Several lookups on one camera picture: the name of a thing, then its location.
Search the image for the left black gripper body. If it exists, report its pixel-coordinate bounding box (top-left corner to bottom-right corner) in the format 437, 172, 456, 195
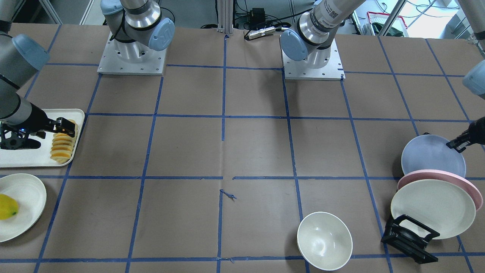
464, 116, 485, 146

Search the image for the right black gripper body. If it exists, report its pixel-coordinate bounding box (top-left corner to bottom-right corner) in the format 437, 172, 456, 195
23, 104, 63, 134

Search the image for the blue plate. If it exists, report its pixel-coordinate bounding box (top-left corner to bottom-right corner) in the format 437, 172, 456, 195
401, 134, 467, 177

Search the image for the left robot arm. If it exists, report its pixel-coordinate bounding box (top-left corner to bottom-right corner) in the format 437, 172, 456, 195
280, 0, 485, 153

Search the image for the pink plate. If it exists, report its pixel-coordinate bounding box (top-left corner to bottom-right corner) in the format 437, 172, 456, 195
397, 169, 484, 211

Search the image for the cream plate in rack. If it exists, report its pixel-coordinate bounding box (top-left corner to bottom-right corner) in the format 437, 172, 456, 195
390, 179, 476, 240

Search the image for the white plate under lemon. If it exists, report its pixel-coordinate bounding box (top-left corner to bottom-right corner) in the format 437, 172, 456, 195
0, 173, 47, 242

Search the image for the black plate rack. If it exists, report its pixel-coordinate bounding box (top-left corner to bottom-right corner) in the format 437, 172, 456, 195
381, 133, 441, 265

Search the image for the white rectangular tray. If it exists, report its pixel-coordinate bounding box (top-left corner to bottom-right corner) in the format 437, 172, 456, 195
0, 109, 85, 168

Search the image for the yellow lemon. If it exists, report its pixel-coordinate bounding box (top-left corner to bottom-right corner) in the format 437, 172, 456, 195
0, 194, 19, 220

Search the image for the cream bowl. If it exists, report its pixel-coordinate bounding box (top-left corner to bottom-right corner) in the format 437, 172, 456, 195
296, 212, 354, 271

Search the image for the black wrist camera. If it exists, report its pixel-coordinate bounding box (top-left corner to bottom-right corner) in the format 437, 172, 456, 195
1, 121, 46, 150

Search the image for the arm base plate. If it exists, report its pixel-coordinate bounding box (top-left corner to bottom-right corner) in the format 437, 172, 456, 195
97, 33, 168, 76
281, 40, 346, 81

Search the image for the aluminium frame post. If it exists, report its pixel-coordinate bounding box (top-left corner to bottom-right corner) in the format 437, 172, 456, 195
216, 0, 234, 37

